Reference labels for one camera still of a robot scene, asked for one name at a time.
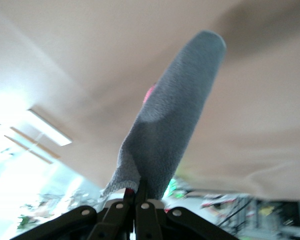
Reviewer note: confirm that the white rack base plate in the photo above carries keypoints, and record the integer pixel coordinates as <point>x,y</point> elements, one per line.
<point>52,127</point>

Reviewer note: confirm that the wooden chopsticks pair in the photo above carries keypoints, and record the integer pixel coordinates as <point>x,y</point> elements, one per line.
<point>27,150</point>

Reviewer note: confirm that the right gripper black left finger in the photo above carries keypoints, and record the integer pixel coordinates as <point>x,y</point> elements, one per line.
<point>110,222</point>

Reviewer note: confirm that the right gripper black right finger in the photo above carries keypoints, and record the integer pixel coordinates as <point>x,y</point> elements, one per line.
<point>150,222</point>

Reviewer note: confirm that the grey microfibre towel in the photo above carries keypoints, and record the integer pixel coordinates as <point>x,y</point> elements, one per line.
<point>175,112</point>

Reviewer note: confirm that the wooden rack rod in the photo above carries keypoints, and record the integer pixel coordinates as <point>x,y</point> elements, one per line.
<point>35,142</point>

